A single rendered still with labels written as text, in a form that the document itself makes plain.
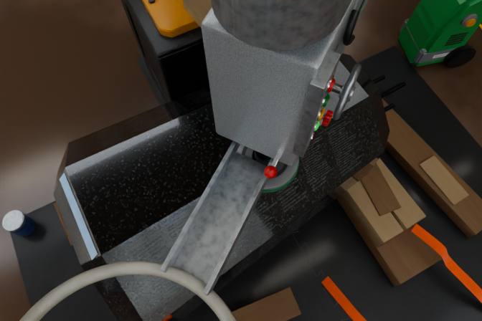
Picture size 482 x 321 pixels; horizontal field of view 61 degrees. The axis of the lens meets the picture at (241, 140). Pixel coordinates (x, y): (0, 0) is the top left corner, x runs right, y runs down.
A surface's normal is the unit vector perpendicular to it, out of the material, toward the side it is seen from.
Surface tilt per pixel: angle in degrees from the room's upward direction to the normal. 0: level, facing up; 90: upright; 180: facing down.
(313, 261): 0
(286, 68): 90
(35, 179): 0
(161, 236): 45
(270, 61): 90
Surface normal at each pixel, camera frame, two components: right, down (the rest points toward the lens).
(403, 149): -0.01, -0.44
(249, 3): -0.44, 0.81
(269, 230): 0.37, 0.23
